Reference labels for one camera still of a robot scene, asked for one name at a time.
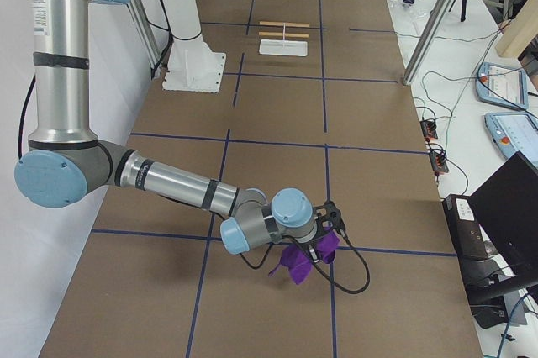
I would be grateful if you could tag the near teach pendant tablet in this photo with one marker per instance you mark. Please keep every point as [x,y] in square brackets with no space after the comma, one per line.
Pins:
[512,132]

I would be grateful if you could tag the black monitor on stand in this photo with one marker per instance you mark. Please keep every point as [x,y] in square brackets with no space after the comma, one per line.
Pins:
[505,207]

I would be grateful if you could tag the purple towel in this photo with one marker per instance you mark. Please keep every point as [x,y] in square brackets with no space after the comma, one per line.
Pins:
[298,265]

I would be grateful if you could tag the black usb hub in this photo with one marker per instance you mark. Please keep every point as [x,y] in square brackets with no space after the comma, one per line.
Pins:
[428,128]
[438,161]

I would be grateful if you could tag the white towel rack with wooden bars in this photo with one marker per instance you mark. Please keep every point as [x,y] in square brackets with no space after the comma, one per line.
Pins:
[284,43]

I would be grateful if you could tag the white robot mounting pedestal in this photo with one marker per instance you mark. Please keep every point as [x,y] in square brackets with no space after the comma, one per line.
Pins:
[192,65]

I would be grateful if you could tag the black box device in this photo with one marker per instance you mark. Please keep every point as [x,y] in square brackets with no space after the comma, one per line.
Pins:
[466,233]

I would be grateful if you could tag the far teach pendant tablet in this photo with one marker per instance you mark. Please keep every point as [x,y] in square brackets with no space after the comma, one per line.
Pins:
[502,85]

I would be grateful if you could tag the aluminium frame post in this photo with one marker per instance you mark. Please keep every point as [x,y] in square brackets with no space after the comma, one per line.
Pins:
[426,40]

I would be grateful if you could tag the teach pendant tablet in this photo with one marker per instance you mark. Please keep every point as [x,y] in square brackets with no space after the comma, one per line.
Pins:
[512,132]
[502,85]

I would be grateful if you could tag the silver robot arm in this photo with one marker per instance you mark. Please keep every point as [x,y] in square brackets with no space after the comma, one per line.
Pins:
[66,160]

